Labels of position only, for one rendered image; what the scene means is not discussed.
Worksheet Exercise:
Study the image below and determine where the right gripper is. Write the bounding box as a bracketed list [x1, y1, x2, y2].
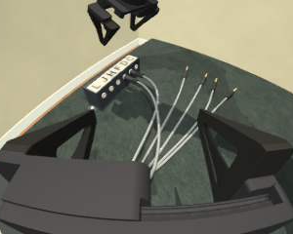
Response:
[87, 0, 160, 46]

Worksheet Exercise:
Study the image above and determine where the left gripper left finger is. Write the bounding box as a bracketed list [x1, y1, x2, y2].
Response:
[0, 109, 97, 160]

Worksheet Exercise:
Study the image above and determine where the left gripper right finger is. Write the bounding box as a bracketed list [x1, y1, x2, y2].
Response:
[197, 108, 293, 202]

